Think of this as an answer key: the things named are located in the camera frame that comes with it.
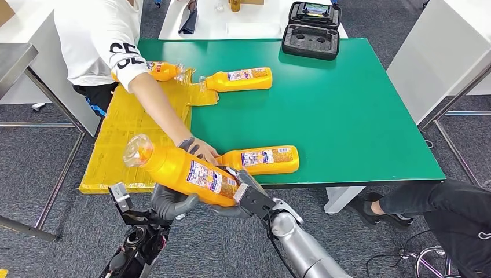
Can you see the brown cardboard piece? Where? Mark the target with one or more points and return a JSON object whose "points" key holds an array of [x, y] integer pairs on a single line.
{"points": [[5, 11]]}

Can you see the dark tablet case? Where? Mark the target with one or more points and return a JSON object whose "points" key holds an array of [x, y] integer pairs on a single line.
{"points": [[191, 23]]}

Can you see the steel table with metal legs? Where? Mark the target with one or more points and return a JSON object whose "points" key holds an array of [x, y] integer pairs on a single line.
{"points": [[15, 61]]}

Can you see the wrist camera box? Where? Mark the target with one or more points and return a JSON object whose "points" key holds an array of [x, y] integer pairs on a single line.
{"points": [[255, 201], [121, 197]]}

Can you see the cardboard box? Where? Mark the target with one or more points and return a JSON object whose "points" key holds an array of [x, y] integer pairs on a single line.
{"points": [[253, 2]]}

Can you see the yellow plastic-wrapped board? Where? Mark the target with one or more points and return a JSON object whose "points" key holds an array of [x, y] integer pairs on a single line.
{"points": [[115, 153]]}

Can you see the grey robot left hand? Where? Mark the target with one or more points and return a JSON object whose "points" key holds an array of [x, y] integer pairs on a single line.
{"points": [[165, 207]]}

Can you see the black foam-lined case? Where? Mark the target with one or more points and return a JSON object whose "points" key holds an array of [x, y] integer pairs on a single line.
{"points": [[310, 44]]}

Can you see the handheld controller with screen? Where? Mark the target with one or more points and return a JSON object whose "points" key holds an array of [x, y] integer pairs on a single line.
{"points": [[317, 9]]}

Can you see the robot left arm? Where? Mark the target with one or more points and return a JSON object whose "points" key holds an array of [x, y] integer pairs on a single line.
{"points": [[140, 249]]}

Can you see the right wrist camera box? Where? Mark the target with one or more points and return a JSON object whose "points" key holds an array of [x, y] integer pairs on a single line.
{"points": [[255, 201]]}

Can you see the orange detergent bottle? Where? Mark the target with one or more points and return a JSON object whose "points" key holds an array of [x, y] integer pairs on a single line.
{"points": [[165, 72], [172, 169], [261, 82], [284, 167]]}

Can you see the person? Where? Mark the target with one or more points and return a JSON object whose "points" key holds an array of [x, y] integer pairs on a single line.
{"points": [[96, 38], [452, 203]]}

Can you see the white table with metal legs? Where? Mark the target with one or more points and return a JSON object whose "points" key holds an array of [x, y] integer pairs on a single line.
{"points": [[433, 57]]}

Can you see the small amber bottle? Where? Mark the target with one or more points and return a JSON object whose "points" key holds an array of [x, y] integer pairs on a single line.
{"points": [[235, 5]]}

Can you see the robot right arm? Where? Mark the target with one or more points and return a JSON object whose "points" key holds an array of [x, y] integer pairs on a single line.
{"points": [[303, 249]]}

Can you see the person's right hand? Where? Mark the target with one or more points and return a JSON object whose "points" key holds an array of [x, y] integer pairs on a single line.
{"points": [[205, 149]]}

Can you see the chrome chair base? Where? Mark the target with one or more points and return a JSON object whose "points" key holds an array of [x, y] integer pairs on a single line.
{"points": [[420, 262]]}

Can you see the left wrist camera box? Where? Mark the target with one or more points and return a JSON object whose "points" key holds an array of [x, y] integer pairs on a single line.
{"points": [[121, 197]]}

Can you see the small white floor object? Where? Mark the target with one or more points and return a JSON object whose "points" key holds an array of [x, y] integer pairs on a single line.
{"points": [[38, 106]]}

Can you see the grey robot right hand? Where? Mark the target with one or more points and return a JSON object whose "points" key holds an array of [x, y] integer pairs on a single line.
{"points": [[245, 178]]}

